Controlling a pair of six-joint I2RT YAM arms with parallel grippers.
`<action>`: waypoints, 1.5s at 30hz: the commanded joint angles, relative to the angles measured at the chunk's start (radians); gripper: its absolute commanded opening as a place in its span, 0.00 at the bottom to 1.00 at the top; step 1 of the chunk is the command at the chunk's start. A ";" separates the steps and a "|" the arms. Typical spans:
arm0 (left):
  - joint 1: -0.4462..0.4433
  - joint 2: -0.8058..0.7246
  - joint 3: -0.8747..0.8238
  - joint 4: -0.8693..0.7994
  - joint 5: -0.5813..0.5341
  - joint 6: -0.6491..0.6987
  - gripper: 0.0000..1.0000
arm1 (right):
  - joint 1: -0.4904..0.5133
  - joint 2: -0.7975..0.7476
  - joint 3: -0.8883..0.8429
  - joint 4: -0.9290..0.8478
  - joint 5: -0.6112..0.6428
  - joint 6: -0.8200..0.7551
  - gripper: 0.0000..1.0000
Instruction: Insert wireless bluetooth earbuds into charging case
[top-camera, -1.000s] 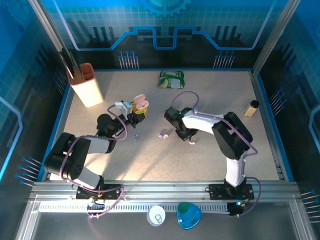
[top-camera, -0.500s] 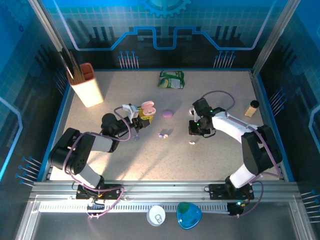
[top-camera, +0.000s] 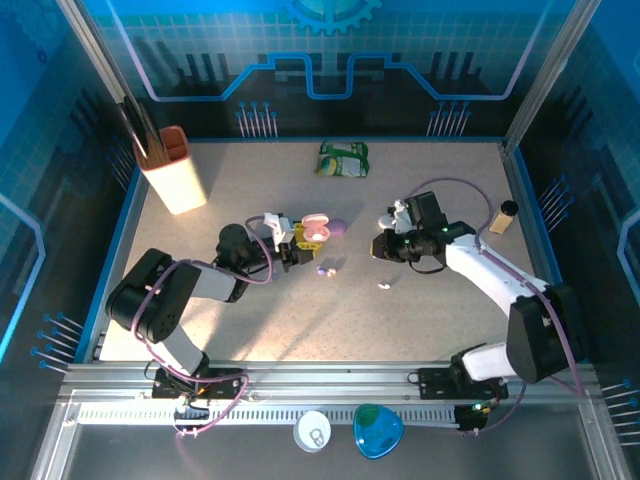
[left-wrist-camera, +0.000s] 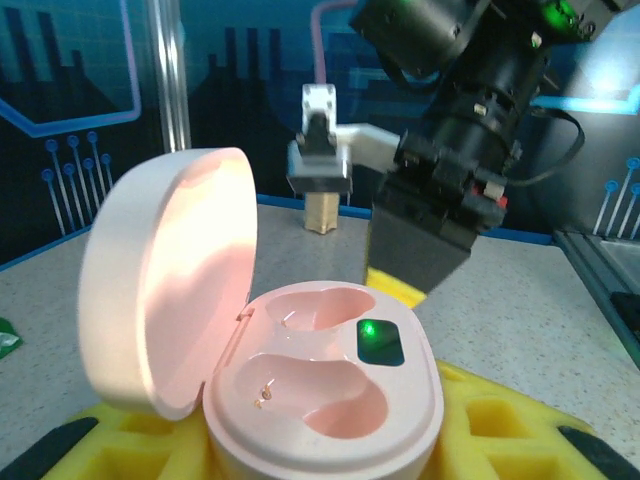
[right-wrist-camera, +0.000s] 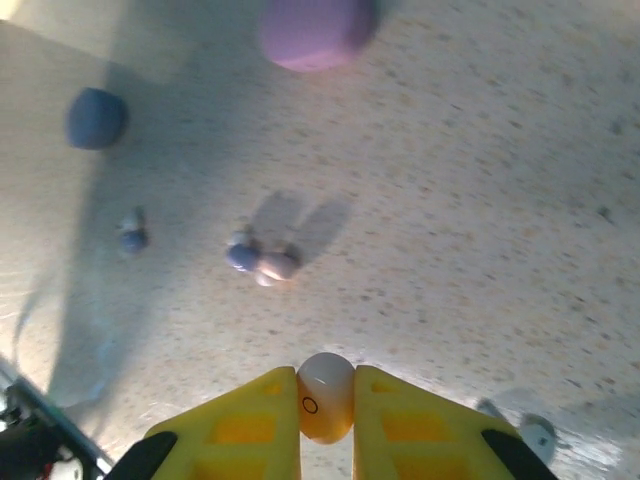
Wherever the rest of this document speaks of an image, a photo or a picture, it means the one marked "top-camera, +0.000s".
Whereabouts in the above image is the tan bottle with black cap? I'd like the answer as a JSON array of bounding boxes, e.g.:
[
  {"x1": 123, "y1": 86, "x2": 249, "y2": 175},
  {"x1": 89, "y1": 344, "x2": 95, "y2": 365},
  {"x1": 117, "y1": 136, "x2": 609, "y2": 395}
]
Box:
[{"x1": 488, "y1": 199, "x2": 519, "y2": 235}]

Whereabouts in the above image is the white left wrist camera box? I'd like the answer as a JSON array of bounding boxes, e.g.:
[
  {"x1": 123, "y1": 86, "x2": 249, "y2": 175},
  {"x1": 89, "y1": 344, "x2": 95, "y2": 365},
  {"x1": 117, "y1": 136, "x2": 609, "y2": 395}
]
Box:
[{"x1": 262, "y1": 212, "x2": 296, "y2": 251}]

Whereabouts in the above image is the black kitchen utensil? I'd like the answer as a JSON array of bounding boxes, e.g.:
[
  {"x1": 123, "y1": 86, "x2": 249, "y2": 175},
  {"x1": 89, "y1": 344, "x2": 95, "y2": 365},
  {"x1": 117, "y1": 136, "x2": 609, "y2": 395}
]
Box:
[{"x1": 134, "y1": 97, "x2": 162, "y2": 146}]

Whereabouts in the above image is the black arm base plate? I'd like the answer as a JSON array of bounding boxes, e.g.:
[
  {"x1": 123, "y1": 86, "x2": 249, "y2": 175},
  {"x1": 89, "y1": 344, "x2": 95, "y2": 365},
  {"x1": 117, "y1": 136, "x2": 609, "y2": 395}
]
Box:
[
  {"x1": 417, "y1": 367, "x2": 509, "y2": 401},
  {"x1": 151, "y1": 367, "x2": 241, "y2": 400}
]

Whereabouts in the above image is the white slotted cable duct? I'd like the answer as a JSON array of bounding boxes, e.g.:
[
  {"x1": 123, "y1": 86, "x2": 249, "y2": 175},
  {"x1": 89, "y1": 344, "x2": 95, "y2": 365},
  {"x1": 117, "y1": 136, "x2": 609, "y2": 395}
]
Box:
[{"x1": 77, "y1": 405, "x2": 459, "y2": 426}]

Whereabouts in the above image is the pink earbud charging case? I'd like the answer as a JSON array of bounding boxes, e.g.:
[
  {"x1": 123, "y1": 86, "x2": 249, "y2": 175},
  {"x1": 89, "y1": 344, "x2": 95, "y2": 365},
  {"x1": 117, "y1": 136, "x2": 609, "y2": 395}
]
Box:
[{"x1": 301, "y1": 213, "x2": 332, "y2": 245}]

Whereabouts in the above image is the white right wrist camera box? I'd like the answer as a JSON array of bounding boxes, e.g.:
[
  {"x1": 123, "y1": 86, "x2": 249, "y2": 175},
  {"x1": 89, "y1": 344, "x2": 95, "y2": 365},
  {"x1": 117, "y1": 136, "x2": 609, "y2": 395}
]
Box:
[{"x1": 384, "y1": 199, "x2": 414, "y2": 231}]

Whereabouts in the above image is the long aluminium base rail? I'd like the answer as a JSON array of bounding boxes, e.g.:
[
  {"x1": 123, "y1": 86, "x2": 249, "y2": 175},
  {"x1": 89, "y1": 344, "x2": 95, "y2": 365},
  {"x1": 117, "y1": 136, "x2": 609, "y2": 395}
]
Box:
[{"x1": 59, "y1": 360, "x2": 601, "y2": 401}]

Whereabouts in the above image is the aluminium table side rail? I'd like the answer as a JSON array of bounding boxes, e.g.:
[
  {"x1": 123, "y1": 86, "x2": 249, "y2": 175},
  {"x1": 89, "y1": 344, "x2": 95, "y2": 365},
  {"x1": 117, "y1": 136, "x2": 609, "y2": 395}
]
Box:
[
  {"x1": 499, "y1": 141, "x2": 576, "y2": 362},
  {"x1": 74, "y1": 167, "x2": 149, "y2": 364}
]

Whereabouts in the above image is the black controller board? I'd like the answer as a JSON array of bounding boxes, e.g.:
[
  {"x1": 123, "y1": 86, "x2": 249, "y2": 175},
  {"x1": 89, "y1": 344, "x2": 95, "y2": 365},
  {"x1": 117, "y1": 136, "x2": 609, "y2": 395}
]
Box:
[{"x1": 455, "y1": 402, "x2": 494, "y2": 434}]

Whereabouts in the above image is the blue triangular plastic container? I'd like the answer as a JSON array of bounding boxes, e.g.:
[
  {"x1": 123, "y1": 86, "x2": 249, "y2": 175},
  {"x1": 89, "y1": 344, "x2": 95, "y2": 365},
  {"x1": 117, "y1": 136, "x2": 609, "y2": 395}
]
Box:
[{"x1": 352, "y1": 403, "x2": 405, "y2": 460}]

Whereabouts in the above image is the white pull-tab can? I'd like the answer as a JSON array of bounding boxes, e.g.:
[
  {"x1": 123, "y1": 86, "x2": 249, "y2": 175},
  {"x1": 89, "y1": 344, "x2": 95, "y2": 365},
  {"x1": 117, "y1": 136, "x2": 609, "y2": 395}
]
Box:
[{"x1": 292, "y1": 409, "x2": 333, "y2": 454}]

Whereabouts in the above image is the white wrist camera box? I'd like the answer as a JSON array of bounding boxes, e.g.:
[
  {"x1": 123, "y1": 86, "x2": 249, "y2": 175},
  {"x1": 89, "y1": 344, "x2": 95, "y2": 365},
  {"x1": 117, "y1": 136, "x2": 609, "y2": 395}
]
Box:
[
  {"x1": 262, "y1": 212, "x2": 296, "y2": 251},
  {"x1": 384, "y1": 199, "x2": 414, "y2": 231}
]

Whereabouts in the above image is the green snack bag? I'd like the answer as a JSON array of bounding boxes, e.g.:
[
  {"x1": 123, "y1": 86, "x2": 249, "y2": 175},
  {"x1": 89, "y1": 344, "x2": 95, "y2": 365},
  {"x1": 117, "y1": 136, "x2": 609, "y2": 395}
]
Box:
[{"x1": 313, "y1": 139, "x2": 371, "y2": 180}]

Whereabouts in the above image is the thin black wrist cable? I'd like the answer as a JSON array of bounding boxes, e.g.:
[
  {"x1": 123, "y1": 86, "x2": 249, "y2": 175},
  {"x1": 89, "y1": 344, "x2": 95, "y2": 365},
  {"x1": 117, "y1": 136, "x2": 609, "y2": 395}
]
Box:
[{"x1": 408, "y1": 252, "x2": 447, "y2": 275}]

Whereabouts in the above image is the salmon utensil holder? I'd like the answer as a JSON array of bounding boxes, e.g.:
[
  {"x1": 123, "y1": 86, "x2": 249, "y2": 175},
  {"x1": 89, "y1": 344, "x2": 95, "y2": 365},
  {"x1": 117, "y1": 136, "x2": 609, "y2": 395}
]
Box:
[{"x1": 132, "y1": 125, "x2": 209, "y2": 216}]

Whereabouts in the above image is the aluminium corner post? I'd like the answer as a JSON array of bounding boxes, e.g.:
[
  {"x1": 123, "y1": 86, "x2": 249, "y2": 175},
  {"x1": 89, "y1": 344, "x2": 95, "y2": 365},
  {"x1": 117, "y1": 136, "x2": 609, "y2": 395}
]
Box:
[
  {"x1": 503, "y1": 0, "x2": 601, "y2": 151},
  {"x1": 57, "y1": 0, "x2": 146, "y2": 151}
]

